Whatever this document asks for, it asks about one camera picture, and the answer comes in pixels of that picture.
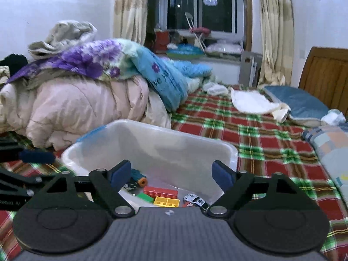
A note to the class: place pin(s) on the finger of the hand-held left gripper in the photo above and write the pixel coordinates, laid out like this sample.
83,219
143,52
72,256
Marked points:
24,182
38,157

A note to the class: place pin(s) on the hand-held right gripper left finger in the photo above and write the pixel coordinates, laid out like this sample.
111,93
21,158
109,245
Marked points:
121,172

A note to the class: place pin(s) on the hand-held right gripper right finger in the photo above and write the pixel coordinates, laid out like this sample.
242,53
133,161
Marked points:
223,175

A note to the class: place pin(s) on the dark teal toy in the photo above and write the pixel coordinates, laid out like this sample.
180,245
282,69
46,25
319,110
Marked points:
137,176

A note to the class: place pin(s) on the green toy brick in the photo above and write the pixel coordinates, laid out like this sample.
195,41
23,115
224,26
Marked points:
145,198

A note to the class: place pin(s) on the white toy car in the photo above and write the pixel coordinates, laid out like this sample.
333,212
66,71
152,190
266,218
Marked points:
194,199

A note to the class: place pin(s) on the long red toy brick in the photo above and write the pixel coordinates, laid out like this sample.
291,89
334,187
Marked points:
160,193

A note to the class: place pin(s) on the white plastic container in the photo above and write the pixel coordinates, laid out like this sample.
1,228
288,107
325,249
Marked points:
163,152

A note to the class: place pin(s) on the yellow toy brick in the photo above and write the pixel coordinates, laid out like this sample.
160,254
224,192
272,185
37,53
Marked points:
165,202

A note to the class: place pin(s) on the red green plaid bed sheet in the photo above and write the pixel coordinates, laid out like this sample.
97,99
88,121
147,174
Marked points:
258,146

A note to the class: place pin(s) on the pink quilt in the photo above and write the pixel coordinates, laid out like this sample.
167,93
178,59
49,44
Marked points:
81,108

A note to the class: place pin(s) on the cream cloth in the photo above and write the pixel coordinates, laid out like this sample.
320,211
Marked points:
252,100

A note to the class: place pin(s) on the small white cloth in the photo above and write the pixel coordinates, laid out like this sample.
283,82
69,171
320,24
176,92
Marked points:
215,89

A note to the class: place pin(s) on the dark cloth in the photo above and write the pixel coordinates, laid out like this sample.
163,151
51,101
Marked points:
13,61

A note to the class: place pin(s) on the blue pillow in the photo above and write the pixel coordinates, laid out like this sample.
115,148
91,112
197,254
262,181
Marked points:
296,103

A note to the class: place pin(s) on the light blue blanket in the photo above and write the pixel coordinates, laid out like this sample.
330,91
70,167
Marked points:
193,69

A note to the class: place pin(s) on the grey panel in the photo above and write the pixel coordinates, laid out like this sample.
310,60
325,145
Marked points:
248,68

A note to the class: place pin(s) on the patchwork print pillow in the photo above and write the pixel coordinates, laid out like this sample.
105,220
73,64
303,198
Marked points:
331,152

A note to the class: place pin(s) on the purple and blue floral quilt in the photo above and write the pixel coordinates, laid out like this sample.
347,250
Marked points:
89,54

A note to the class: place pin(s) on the beige crumpled cloth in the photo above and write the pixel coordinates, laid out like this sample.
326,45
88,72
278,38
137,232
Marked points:
65,35

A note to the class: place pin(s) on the white crumpled cloth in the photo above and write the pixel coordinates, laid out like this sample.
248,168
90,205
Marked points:
333,117

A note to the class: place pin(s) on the white pillow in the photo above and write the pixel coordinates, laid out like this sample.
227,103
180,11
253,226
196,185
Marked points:
224,49

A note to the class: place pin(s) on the teal cushion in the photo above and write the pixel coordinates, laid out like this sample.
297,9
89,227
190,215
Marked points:
185,52

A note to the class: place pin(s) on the red bag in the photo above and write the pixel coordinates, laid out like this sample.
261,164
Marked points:
162,40

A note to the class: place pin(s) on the wooden headboard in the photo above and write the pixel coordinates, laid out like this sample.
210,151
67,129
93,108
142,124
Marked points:
326,78

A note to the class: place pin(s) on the folding chair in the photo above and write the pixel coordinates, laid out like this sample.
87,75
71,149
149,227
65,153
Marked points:
199,31

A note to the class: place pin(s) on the beige patterned curtain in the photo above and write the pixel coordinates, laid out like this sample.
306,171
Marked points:
276,30
130,8

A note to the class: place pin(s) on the window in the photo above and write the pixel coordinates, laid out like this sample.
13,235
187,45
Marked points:
201,5

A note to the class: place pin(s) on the white wall socket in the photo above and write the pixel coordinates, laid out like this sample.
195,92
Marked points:
301,53

